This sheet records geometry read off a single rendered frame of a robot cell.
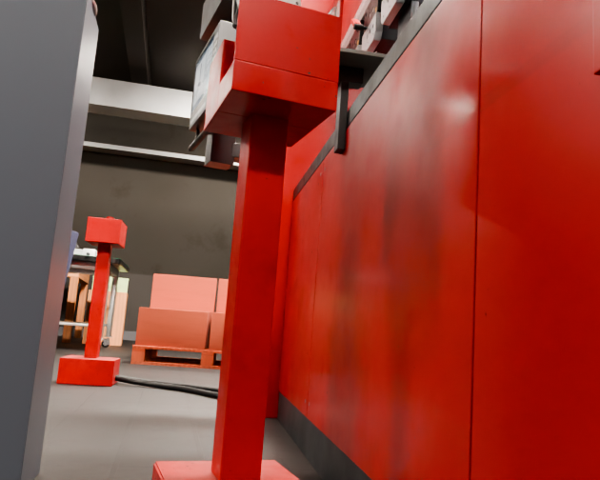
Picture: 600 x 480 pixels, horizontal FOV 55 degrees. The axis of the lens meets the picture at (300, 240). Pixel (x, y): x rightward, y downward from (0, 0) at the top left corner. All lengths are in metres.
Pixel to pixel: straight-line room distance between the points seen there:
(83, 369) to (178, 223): 5.54
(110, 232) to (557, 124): 2.56
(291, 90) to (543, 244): 0.44
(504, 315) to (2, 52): 1.06
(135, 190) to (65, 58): 7.16
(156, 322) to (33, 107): 3.15
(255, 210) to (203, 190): 7.56
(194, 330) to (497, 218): 3.70
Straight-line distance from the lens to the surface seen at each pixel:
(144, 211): 8.34
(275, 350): 2.20
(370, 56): 1.44
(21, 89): 1.28
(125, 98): 7.23
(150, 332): 4.28
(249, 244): 0.85
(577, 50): 0.58
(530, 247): 0.58
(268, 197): 0.87
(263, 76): 0.84
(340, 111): 1.44
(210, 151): 2.83
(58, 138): 1.23
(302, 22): 0.90
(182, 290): 4.61
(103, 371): 2.92
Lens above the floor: 0.34
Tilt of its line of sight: 9 degrees up
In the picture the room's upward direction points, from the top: 4 degrees clockwise
